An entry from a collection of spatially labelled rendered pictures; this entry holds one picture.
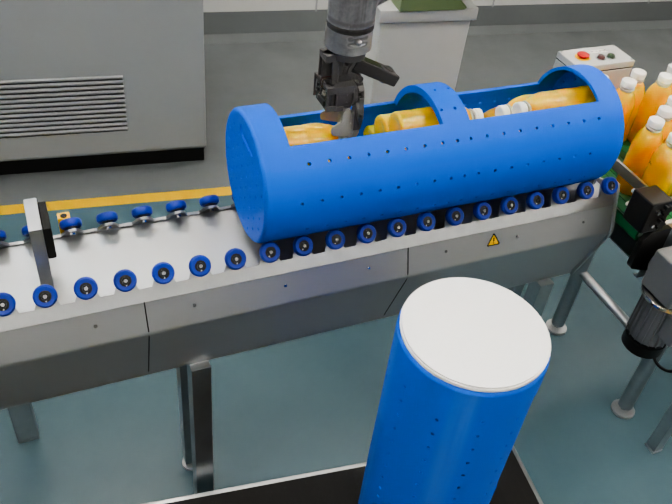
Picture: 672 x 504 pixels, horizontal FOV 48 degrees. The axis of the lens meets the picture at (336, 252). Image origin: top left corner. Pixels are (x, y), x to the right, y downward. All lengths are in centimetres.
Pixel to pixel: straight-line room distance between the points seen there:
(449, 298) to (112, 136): 222
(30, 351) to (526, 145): 111
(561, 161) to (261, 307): 75
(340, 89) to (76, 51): 185
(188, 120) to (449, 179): 193
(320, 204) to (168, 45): 180
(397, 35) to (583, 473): 149
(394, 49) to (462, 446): 138
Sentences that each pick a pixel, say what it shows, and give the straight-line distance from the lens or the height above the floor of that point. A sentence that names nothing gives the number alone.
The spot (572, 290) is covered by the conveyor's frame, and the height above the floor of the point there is 22.
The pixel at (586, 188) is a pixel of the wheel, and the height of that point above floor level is 97.
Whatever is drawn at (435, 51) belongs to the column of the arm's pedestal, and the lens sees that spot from 249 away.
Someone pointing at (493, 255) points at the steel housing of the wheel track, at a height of 84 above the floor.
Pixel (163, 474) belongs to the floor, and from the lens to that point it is 240.
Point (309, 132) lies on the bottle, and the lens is 154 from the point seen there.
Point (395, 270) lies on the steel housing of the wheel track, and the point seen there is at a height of 86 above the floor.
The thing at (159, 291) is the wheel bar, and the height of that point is 93.
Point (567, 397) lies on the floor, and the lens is 278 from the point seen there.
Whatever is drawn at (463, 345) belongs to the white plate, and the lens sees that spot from 137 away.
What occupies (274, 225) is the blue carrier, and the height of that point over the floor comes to 107.
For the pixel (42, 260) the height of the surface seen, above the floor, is 101.
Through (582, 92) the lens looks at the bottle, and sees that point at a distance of 189.
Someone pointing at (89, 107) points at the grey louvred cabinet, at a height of 33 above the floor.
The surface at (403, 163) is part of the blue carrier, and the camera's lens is 156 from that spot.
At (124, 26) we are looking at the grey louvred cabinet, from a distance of 316.
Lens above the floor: 202
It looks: 41 degrees down
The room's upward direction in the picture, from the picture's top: 7 degrees clockwise
